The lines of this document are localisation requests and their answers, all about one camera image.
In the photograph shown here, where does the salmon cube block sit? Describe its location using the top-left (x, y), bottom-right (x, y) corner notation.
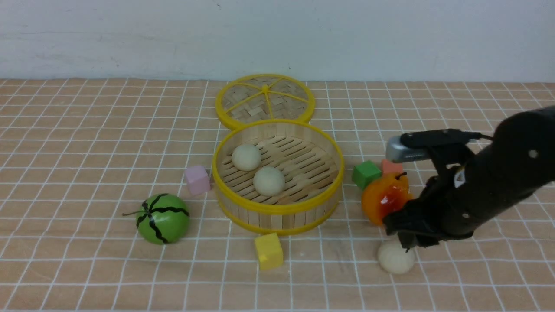
top-left (381, 159), bottom-right (404, 175)

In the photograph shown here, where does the white bun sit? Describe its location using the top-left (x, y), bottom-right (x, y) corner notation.
top-left (232, 143), bottom-right (262, 172)
top-left (253, 166), bottom-right (285, 197)
top-left (377, 240), bottom-right (416, 275)

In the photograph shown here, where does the yellow cube block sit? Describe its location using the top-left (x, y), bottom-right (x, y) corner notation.
top-left (254, 233), bottom-right (284, 270)

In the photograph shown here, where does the pink cube block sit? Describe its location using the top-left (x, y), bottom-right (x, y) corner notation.
top-left (184, 165), bottom-right (211, 196)

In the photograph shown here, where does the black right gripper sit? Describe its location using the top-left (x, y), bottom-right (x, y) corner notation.
top-left (382, 167), bottom-right (474, 253)

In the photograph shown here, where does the orange toy pear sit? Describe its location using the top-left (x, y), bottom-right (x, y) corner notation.
top-left (361, 172), bottom-right (413, 227)

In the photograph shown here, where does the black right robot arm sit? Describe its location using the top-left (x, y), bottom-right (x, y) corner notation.
top-left (382, 106), bottom-right (555, 249)

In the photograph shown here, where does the bamboo steamer tray yellow rim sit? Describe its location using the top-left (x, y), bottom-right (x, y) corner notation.
top-left (212, 119), bottom-right (345, 235)

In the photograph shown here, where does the green toy watermelon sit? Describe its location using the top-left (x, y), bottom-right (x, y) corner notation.
top-left (122, 193), bottom-right (190, 244)

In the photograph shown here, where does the bamboo steamer lid yellow rim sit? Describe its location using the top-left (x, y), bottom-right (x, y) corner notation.
top-left (215, 74), bottom-right (316, 130)

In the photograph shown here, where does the checked peach tablecloth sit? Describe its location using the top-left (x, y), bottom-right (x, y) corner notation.
top-left (0, 78), bottom-right (555, 312)

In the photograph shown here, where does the green cube block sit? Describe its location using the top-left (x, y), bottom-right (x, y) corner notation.
top-left (351, 160), bottom-right (382, 190)

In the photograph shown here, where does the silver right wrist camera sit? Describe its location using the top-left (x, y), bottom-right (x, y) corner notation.
top-left (386, 129), bottom-right (482, 163)

